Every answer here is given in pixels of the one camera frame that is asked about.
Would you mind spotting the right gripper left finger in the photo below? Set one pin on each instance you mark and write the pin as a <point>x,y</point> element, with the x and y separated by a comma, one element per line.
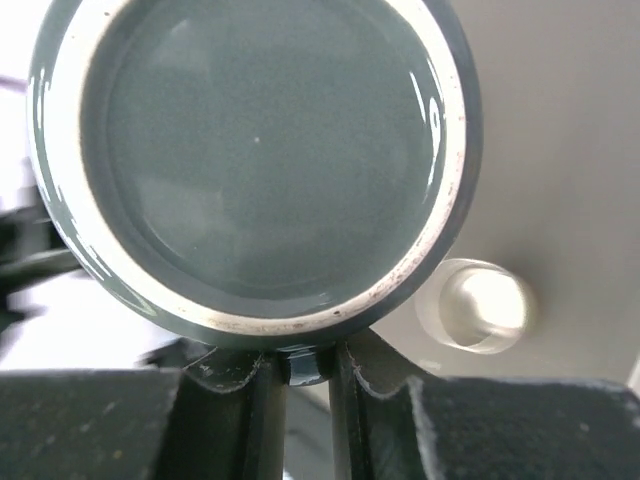
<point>221,417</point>

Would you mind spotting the dark green mug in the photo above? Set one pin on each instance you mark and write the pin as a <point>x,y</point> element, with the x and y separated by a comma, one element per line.
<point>264,175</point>

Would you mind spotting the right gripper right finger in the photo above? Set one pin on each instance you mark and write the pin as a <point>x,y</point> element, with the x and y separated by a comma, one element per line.
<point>393,420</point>

